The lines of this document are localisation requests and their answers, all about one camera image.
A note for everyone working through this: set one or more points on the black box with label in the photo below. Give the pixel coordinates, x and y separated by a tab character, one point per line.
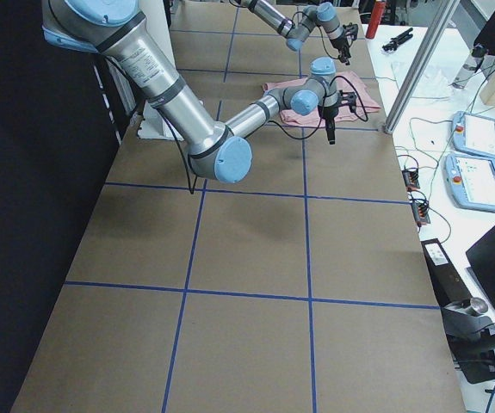
447	283

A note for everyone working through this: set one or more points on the blue teach pendant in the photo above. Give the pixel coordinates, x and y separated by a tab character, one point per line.
470	181
474	134

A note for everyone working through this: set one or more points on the red cylinder bottle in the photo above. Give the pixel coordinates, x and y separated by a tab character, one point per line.
375	18

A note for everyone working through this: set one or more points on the clear plastic bag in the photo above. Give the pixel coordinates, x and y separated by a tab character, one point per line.
432	84

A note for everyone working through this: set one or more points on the upper blue teach pendant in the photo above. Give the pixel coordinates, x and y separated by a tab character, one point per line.
474	134

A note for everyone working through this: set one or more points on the pink Snoopy t-shirt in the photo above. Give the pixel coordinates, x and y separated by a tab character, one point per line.
347	81

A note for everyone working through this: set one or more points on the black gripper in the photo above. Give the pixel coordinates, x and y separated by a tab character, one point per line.
343	46
328	113

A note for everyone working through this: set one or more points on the grey USB hub left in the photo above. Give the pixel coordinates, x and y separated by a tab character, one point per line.
410	177

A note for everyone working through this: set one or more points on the black folded tripod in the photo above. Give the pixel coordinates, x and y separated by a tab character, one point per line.
394	43

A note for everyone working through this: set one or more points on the aluminium frame post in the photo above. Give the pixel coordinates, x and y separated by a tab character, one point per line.
422	57

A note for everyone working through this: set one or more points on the lower blue teach pendant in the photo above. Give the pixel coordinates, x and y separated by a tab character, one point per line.
470	181

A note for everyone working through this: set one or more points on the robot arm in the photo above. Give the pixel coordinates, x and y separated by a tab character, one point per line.
297	29
216	150

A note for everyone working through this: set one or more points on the grey usb hub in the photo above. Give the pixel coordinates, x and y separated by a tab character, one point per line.
420	212
410	177

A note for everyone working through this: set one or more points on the grey USB hub right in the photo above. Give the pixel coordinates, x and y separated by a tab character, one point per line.
420	212

